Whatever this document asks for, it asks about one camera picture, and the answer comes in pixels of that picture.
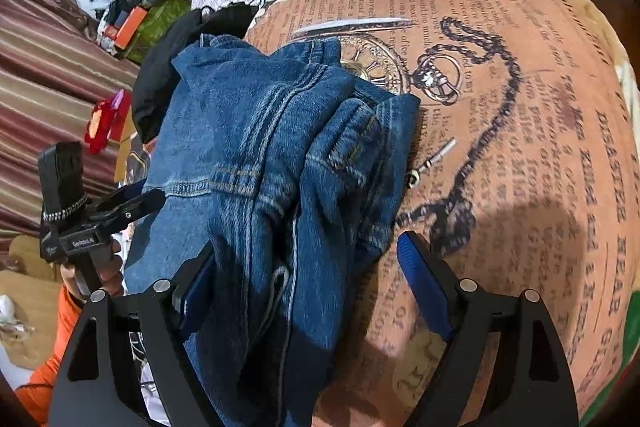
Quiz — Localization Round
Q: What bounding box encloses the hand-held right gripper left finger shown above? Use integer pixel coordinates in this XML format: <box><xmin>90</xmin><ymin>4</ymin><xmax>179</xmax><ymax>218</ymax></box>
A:
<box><xmin>50</xmin><ymin>244</ymin><xmax>223</xmax><ymax>427</ymax></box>

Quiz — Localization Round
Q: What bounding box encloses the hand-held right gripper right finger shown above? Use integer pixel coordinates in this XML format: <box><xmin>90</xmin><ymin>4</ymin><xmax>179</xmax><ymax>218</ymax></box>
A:
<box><xmin>397</xmin><ymin>230</ymin><xmax>579</xmax><ymax>427</ymax></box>

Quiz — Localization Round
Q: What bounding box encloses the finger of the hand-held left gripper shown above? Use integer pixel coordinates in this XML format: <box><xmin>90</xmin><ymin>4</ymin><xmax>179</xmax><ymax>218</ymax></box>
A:
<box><xmin>97</xmin><ymin>188</ymin><xmax>167</xmax><ymax>230</ymax></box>
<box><xmin>107</xmin><ymin>184</ymin><xmax>146</xmax><ymax>208</ymax></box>

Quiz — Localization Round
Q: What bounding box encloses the blue denim jacket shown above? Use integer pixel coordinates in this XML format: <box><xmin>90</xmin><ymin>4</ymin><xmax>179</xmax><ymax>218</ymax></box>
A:
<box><xmin>122</xmin><ymin>34</ymin><xmax>422</xmax><ymax>427</ymax></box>

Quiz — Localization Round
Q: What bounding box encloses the red plastic toy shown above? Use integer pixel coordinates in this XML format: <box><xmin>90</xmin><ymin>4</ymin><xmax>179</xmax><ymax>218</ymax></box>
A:
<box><xmin>84</xmin><ymin>88</ymin><xmax>127</xmax><ymax>156</ymax></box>

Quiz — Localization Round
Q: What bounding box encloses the black garment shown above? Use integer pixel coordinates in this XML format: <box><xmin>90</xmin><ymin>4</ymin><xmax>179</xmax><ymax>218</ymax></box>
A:
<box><xmin>131</xmin><ymin>4</ymin><xmax>261</xmax><ymax>145</ymax></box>

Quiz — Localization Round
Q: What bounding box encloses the brown striped cloth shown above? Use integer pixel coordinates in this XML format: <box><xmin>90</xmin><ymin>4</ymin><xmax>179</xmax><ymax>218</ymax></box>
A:
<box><xmin>0</xmin><ymin>0</ymin><xmax>145</xmax><ymax>239</ymax></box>

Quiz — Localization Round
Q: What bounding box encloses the printed blanket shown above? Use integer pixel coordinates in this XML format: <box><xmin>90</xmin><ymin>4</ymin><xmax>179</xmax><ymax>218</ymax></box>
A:
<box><xmin>190</xmin><ymin>0</ymin><xmax>640</xmax><ymax>427</ymax></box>

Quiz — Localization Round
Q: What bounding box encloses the orange box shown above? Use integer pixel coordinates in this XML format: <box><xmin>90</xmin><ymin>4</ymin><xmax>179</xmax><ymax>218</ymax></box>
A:
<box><xmin>114</xmin><ymin>6</ymin><xmax>147</xmax><ymax>48</ymax></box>

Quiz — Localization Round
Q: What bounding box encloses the green patterned bag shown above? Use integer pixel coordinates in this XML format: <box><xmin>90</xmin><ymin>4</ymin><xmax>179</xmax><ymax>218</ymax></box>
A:
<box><xmin>125</xmin><ymin>0</ymin><xmax>192</xmax><ymax>64</ymax></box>

